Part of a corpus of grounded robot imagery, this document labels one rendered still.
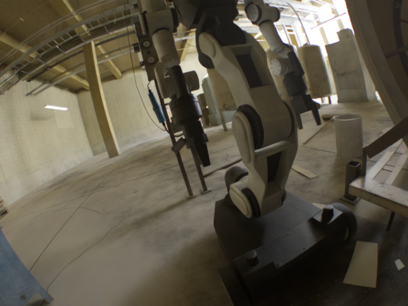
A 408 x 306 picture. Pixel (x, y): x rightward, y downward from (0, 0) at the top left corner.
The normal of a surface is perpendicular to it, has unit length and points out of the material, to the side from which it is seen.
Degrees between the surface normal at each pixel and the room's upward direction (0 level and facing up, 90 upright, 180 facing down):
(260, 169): 102
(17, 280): 90
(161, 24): 143
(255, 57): 90
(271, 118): 79
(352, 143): 90
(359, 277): 0
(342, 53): 90
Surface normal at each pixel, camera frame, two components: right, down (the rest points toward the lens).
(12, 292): 0.95, -0.22
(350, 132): -0.63, 0.35
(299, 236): -0.27, -0.94
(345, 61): -0.93, 0.31
